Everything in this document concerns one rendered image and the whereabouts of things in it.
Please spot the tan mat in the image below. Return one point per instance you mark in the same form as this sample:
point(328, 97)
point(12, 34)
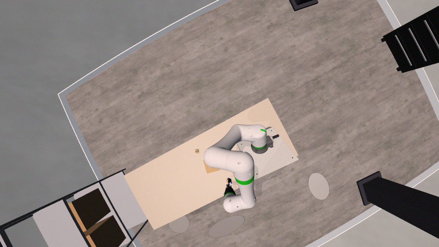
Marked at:
point(208, 169)

